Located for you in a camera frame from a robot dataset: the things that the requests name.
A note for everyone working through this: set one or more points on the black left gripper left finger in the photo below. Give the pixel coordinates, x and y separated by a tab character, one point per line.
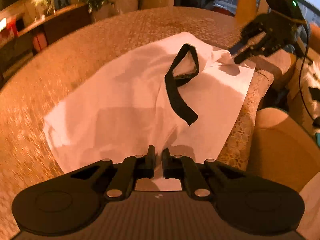
72	201

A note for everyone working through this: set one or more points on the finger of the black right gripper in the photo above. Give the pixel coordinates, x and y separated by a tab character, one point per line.
246	54
249	42

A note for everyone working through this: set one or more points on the white t-shirt black collar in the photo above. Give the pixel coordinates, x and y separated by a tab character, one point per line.
177	93

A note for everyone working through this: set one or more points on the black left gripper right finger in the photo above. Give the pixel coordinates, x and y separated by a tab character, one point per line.
246	202

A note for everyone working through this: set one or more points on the dark wooden sideboard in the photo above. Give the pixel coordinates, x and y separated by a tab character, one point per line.
43	33

